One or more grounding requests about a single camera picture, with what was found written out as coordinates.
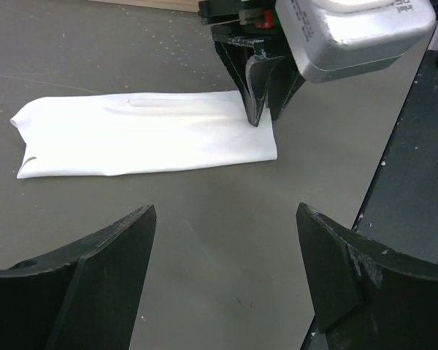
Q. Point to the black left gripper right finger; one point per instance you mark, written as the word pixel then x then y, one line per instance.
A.
pixel 366 295

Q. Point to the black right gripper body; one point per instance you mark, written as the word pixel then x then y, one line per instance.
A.
pixel 242 23

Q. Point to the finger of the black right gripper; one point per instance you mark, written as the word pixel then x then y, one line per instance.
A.
pixel 284 81
pixel 249 62

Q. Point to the wooden compartment tray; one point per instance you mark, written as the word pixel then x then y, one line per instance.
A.
pixel 174 5

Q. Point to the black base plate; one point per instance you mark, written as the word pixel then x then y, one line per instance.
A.
pixel 400 209

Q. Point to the white underwear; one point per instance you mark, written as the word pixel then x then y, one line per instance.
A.
pixel 136 133

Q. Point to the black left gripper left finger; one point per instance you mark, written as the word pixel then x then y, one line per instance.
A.
pixel 84 295

